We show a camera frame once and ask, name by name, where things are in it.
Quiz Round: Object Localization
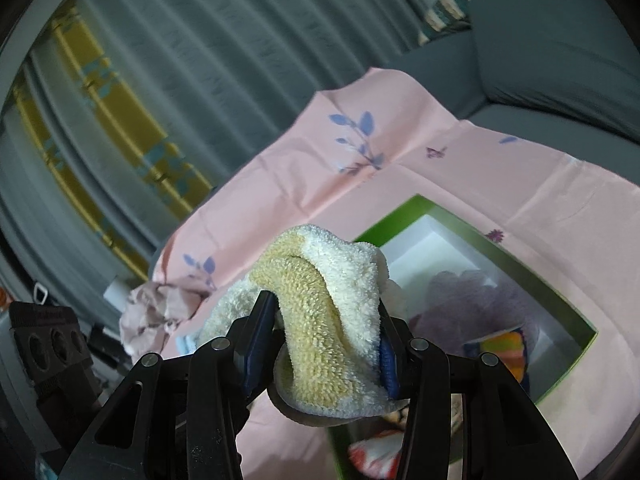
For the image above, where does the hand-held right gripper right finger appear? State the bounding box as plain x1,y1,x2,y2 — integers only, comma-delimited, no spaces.
377,305,581,480

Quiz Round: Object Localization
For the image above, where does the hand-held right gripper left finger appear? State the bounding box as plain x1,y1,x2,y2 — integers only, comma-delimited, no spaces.
59,290,282,480

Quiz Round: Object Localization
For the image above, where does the cream and tan fuzzy sock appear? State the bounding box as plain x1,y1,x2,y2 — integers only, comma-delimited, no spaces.
196,225,408,427

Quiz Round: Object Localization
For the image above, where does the green cardboard box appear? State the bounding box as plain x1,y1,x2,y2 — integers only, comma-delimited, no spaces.
327,194,599,480

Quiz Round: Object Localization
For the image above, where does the light blue fuzzy sock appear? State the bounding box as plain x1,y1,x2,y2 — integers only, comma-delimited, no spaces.
175,332,202,357

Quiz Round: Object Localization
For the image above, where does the lavender fuzzy cloth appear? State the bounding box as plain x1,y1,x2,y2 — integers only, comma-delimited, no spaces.
407,270,542,361

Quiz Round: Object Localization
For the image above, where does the red and white packet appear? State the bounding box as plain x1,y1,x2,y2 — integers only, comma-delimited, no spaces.
347,430,404,480

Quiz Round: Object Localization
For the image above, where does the crumpled pinkish grey cloth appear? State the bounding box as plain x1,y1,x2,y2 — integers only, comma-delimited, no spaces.
119,280,214,357

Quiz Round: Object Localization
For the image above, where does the colourful orange blue packet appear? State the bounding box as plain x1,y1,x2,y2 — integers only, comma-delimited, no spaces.
462,332,532,392

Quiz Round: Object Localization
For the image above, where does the pink floral bed sheet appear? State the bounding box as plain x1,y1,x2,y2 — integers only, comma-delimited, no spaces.
149,66,640,480

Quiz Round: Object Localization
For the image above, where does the yellow patterned curtain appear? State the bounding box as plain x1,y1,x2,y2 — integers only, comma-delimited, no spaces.
12,7,217,282

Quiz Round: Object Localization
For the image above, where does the grey sofa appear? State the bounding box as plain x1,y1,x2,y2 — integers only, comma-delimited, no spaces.
387,0,640,187

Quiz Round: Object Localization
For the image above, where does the grey sheer curtain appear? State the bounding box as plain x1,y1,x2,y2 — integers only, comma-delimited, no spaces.
0,0,422,313

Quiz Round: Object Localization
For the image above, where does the striped patterned pillow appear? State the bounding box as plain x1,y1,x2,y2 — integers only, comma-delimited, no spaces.
416,0,474,44

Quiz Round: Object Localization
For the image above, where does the grey sofa cushion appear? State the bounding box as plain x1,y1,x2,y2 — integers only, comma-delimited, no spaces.
469,0,640,137

